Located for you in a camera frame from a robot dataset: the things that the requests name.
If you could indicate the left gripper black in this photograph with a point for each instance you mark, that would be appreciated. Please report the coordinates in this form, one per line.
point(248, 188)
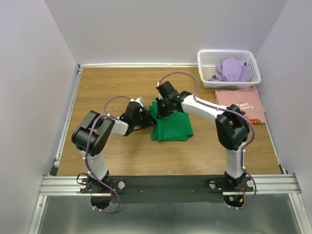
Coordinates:
point(150, 120)

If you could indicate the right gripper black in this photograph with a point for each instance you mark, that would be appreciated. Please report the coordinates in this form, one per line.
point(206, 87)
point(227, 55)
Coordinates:
point(160, 113)

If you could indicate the green t shirt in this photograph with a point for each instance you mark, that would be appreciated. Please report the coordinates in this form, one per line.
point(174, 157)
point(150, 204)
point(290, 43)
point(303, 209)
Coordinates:
point(176, 127)

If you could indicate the white plastic basket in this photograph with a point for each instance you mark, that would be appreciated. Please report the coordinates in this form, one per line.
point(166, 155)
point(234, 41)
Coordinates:
point(208, 59)

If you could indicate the purple t shirt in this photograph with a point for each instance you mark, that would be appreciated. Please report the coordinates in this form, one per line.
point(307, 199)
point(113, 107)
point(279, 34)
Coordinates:
point(232, 70)

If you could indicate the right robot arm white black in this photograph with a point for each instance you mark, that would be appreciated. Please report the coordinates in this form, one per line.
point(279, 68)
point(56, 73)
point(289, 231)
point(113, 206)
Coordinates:
point(231, 126)

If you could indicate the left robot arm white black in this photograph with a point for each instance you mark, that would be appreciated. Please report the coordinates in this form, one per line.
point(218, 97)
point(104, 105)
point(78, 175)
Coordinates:
point(91, 135)

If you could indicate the black base mat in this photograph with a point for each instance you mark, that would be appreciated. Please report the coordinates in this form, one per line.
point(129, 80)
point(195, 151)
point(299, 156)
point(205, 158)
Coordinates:
point(170, 189)

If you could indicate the folded pink t shirt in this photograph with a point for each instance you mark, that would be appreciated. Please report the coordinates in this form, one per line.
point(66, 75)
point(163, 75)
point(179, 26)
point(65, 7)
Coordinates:
point(246, 99)

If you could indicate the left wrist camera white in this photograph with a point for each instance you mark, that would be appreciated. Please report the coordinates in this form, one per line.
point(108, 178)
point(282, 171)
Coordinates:
point(139, 100)

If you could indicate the aluminium back rail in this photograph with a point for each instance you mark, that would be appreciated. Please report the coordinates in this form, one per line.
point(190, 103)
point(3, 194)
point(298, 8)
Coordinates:
point(137, 65)

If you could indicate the aluminium rail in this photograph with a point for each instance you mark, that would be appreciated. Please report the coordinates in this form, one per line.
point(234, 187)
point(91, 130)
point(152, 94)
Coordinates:
point(263, 184)
point(58, 155)
point(137, 65)

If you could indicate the aluminium left rail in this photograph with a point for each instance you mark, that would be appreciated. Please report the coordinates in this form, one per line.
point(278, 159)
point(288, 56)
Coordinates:
point(58, 155)

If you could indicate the aluminium front rail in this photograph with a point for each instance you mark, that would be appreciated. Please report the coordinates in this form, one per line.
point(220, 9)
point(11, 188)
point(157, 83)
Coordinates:
point(263, 184)

